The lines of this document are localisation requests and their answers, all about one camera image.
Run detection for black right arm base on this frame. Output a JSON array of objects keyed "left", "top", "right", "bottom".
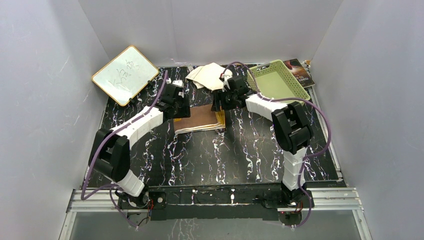
[{"left": 261, "top": 186, "right": 315, "bottom": 229}]

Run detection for yellow brown bear towel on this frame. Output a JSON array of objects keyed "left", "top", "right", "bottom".
[{"left": 173, "top": 104, "right": 226, "bottom": 135}]

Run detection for crumpled white cloth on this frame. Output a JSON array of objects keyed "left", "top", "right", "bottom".
[{"left": 185, "top": 62, "right": 225, "bottom": 91}]

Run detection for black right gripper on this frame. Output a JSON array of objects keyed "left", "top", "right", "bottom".
[{"left": 212, "top": 88, "right": 238, "bottom": 112}]

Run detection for dark book with red cover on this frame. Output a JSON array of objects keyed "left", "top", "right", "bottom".
[{"left": 283, "top": 58, "right": 315, "bottom": 88}]

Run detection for green perforated plastic basket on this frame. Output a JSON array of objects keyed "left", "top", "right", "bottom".
[{"left": 247, "top": 59, "right": 311, "bottom": 101}]

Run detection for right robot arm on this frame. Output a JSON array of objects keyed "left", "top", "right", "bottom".
[{"left": 211, "top": 74, "right": 314, "bottom": 207}]

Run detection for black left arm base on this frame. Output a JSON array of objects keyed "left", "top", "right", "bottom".
[{"left": 111, "top": 189, "right": 167, "bottom": 218}]

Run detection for white board with wooden frame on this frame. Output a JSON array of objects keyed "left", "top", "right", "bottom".
[{"left": 91, "top": 45, "right": 159, "bottom": 107}]

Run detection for aluminium front rail frame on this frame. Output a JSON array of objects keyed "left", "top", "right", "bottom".
[{"left": 59, "top": 183, "right": 371, "bottom": 240}]

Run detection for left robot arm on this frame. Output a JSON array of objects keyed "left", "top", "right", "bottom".
[{"left": 88, "top": 79, "right": 191, "bottom": 208}]

